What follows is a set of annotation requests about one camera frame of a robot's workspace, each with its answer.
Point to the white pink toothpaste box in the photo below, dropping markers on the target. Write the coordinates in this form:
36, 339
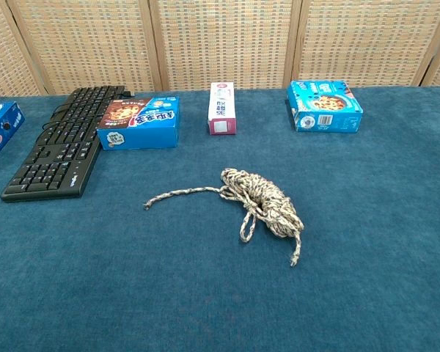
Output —
221, 106

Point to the blue brown chocolate cookie box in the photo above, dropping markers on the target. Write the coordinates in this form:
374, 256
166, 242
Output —
143, 135

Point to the light blue cookie box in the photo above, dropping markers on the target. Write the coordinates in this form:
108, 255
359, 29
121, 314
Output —
326, 104

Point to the blue carpet table cloth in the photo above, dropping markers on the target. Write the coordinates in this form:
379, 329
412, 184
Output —
132, 275

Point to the black computer keyboard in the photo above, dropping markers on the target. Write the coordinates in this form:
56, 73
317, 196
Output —
55, 161

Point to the dark blue Oreo box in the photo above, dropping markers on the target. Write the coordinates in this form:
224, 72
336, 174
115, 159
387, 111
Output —
0, 128

